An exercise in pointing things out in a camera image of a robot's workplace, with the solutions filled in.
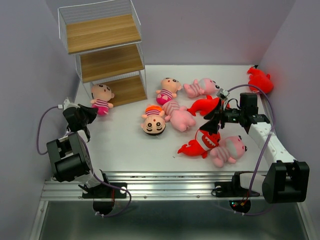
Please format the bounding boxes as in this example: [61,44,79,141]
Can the boy doll orange pants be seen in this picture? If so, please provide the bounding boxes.
[140,104,166,136]

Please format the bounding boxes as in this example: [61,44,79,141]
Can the pink pig plush bottom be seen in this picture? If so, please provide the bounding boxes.
[209,135,248,168]

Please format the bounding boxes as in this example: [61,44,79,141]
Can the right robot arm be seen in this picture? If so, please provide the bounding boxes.
[200,89,310,204]

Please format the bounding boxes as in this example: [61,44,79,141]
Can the white wire wooden shelf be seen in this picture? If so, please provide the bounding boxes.
[57,0,147,106]

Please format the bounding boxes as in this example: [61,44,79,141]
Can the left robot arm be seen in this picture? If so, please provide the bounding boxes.
[46,99,111,197]

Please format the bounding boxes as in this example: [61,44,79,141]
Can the pink pig plush top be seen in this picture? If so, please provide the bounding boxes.
[183,78,220,98]

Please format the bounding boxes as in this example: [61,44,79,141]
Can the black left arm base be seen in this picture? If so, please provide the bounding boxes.
[78,173,132,218]

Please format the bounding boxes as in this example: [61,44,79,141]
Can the red shark plush open mouth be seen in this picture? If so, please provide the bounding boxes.
[177,129,221,159]

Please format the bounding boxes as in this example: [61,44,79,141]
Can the boy doll magenta pants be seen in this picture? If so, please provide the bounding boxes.
[90,83,115,116]

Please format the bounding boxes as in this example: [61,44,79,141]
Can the large pink striped pig plush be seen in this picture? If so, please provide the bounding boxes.
[162,100,196,132]

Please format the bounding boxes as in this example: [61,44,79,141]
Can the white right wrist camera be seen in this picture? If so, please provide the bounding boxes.
[216,88,230,102]

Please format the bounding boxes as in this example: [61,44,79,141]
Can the boy doll magenta striped shirt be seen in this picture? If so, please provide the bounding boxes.
[155,77,182,106]

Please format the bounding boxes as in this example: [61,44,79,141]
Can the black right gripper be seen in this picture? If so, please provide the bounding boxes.
[199,98,245,134]

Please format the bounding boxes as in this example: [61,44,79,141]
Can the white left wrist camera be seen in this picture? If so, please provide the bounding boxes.
[57,97,79,111]

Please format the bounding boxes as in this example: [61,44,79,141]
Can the red plush far corner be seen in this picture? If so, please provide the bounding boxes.
[247,66,274,94]

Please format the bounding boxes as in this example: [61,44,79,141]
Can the red whale plush centre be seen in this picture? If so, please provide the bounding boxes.
[187,95,220,117]

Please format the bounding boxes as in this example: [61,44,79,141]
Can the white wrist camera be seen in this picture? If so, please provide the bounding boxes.
[57,97,79,111]
[216,88,230,102]

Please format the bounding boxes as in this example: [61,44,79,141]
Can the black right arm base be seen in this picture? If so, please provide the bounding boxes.
[211,171,260,215]

